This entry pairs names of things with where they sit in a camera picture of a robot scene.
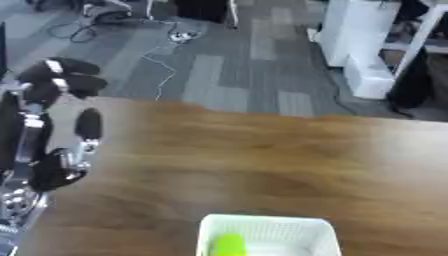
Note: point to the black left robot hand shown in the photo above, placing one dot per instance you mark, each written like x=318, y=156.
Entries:
x=35, y=83

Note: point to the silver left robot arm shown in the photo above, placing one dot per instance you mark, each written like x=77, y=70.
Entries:
x=17, y=206

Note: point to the black office chair base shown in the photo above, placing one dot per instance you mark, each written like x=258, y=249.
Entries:
x=108, y=11

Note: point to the white power strip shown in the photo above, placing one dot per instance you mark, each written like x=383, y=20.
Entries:
x=183, y=36

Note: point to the green toy object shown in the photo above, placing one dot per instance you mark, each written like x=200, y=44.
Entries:
x=228, y=246

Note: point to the white plastic basket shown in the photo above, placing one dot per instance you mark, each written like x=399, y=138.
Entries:
x=274, y=233

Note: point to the white cabinet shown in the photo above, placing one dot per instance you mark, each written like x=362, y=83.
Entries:
x=361, y=50

